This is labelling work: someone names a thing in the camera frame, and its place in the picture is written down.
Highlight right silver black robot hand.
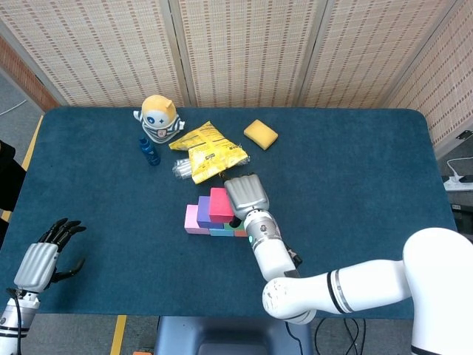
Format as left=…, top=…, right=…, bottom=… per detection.
left=220, top=170, right=270, bottom=229

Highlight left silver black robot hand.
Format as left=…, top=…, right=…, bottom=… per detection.
left=13, top=217, right=87, bottom=293

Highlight red foam cube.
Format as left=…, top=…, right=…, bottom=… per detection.
left=208, top=187, right=236, bottom=224

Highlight purple foam cube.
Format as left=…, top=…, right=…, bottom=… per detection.
left=196, top=195, right=225, bottom=229

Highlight pink foam cube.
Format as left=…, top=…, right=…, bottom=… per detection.
left=184, top=204, right=211, bottom=236

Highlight yellow snack bag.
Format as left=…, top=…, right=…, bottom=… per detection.
left=169, top=121, right=249, bottom=185

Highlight yellow sponge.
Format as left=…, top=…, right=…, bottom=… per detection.
left=243, top=118, right=279, bottom=151

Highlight bundle of clear straws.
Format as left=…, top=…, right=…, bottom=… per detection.
left=171, top=154, right=251, bottom=181

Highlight teal felt table cloth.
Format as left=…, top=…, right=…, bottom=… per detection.
left=0, top=106, right=461, bottom=320

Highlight person in black clothes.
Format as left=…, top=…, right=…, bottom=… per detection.
left=0, top=139, right=27, bottom=223

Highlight blue spray bottle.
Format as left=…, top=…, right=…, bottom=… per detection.
left=138, top=137, right=162, bottom=166

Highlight yellow plush robot toy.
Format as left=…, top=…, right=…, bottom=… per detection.
left=132, top=95, right=186, bottom=145

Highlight grey robot torso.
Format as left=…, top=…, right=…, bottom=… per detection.
left=153, top=317, right=314, bottom=355

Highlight woven bamboo folding screen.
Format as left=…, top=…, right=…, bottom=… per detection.
left=0, top=0, right=473, bottom=156

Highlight white power strip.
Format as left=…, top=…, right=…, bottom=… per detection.
left=442, top=175, right=473, bottom=192

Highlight black box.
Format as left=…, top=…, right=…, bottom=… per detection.
left=449, top=201, right=473, bottom=234

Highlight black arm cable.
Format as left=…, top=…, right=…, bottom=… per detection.
left=5, top=287, right=25, bottom=355

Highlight thin grey floor cable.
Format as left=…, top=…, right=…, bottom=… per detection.
left=0, top=98, right=29, bottom=116

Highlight black floor cables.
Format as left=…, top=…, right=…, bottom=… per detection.
left=284, top=317, right=367, bottom=355

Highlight white cable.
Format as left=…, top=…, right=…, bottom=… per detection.
left=446, top=157, right=473, bottom=178

